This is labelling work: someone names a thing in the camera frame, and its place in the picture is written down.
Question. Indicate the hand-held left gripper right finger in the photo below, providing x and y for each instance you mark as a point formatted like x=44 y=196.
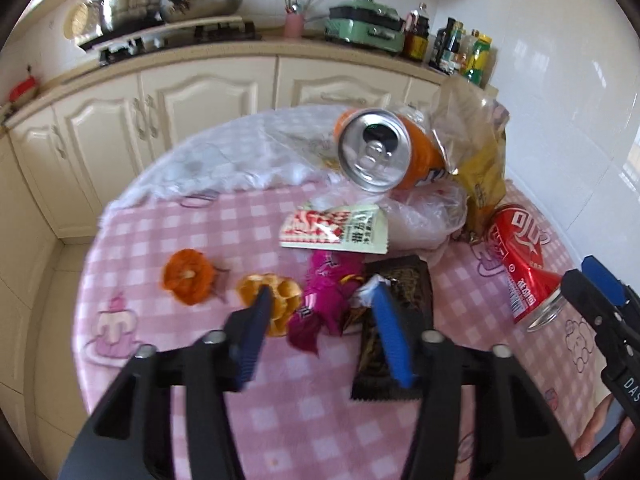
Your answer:
x=390 y=330

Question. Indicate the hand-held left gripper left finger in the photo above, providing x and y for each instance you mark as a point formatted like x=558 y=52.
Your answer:
x=255 y=330

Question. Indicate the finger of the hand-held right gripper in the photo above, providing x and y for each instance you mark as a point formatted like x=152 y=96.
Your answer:
x=582 y=295
x=602 y=277

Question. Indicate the pale orange fruit peel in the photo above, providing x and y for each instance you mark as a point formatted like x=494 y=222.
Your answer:
x=287 y=295

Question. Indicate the dark brown snack wrapper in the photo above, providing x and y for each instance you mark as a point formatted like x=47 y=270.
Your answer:
x=415 y=280

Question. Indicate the red cola can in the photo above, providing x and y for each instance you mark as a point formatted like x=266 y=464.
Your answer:
x=520 y=250

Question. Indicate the magenta snack wrapper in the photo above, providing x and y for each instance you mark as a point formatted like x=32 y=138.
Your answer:
x=325 y=285

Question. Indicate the deep orange fruit peel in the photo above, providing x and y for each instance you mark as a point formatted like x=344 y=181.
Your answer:
x=187 y=275

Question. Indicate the red and white snack wrapper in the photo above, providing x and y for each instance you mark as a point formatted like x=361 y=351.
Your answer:
x=320 y=225

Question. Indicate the clear plastic bag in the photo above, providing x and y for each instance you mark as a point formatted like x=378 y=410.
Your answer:
x=430 y=210

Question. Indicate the yellow snack bag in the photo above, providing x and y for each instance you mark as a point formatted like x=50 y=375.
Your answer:
x=485 y=175

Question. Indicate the orange soda can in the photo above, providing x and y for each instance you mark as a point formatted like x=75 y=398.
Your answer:
x=425 y=150

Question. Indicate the person's right hand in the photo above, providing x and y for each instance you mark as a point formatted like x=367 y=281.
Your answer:
x=597 y=425

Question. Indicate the pink checked tablecloth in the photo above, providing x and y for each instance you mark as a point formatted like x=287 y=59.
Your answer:
x=300 y=435

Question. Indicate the white lace cloth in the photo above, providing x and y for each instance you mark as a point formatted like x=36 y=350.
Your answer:
x=225 y=160

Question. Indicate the cream kitchen base cabinets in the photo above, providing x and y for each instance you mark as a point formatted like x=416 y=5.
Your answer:
x=200 y=100

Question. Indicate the green and yellow bottle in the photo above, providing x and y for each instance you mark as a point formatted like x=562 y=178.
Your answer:
x=477 y=60

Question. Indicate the group of dark condiment bottles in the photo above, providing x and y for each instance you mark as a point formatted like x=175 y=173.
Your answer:
x=447 y=50

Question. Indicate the beige kitchen countertop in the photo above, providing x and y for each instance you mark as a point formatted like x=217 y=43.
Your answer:
x=280 y=49

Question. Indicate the black gas stove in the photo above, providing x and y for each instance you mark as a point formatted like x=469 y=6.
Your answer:
x=200 y=35

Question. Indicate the green electric cooker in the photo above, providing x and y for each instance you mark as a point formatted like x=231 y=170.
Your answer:
x=365 y=30

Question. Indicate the pink utensil holder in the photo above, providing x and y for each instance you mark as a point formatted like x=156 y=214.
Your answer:
x=294 y=25

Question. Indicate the steel wok with lid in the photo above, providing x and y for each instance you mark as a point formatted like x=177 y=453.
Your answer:
x=215 y=2

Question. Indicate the red kitchen container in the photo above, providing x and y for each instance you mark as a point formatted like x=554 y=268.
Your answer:
x=22 y=91

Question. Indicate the steel stockpot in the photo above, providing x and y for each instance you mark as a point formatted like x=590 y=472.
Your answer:
x=125 y=0

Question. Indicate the round bamboo mat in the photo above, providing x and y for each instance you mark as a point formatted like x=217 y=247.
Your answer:
x=77 y=20

